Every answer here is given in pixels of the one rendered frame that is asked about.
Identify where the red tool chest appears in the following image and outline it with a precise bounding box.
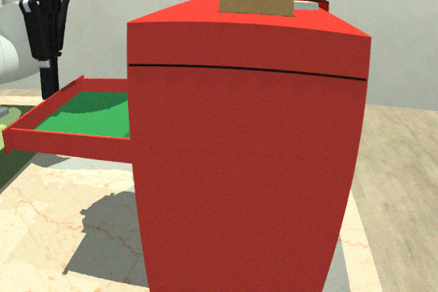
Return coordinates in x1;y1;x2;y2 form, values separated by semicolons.
2;0;371;292

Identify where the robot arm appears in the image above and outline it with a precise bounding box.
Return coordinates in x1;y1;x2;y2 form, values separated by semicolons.
0;0;40;84

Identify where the tan rectangular block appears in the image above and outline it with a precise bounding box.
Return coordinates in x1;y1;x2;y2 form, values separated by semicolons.
218;0;294;17

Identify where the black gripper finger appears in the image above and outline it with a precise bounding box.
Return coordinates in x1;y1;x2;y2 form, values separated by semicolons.
52;0;70;91
19;0;57;100

